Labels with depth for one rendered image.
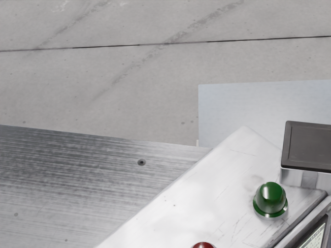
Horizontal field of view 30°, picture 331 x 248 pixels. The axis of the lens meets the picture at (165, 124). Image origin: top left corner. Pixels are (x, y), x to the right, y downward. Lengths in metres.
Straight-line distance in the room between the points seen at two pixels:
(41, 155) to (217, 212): 0.94
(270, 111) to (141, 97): 1.26
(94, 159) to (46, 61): 1.55
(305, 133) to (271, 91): 0.96
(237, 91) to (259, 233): 0.99
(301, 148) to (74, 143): 0.95
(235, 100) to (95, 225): 0.43
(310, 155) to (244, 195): 0.06
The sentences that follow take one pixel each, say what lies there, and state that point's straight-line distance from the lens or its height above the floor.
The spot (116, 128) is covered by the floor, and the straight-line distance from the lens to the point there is 2.50.
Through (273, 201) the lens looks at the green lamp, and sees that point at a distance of 0.45.
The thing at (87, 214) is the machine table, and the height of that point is 0.83.
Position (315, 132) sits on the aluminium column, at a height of 1.50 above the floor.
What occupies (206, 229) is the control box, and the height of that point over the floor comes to 1.48.
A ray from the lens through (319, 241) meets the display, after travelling 0.52.
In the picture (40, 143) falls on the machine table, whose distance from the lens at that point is 1.41.
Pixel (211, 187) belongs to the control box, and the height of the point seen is 1.47.
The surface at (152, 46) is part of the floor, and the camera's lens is 2.82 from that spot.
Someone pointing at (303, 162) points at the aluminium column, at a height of 1.50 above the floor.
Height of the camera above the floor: 1.87
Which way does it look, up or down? 49 degrees down
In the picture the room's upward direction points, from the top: 8 degrees counter-clockwise
